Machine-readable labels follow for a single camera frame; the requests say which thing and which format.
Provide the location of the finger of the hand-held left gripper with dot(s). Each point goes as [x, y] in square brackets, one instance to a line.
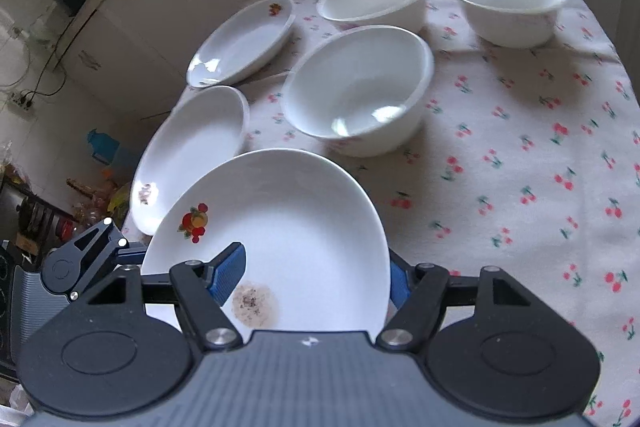
[107, 234]

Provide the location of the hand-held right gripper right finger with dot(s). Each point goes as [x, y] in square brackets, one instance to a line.
[398, 284]

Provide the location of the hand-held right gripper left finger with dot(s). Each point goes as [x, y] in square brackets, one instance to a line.
[229, 274]

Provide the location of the white plate with stain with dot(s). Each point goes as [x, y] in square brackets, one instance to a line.
[300, 217]

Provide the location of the white plate with fruit print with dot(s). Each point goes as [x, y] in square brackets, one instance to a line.
[240, 42]
[195, 142]

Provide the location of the yellow plastic bag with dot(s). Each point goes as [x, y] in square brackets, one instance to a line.
[120, 199]

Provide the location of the blue plastic jug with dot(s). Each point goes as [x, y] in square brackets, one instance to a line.
[102, 147]

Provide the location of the cherry print tablecloth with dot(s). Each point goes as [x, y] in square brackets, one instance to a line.
[500, 207]

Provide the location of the white power strip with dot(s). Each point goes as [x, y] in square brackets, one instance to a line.
[22, 101]

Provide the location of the white kitchen cabinet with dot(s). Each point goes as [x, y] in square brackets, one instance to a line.
[140, 22]

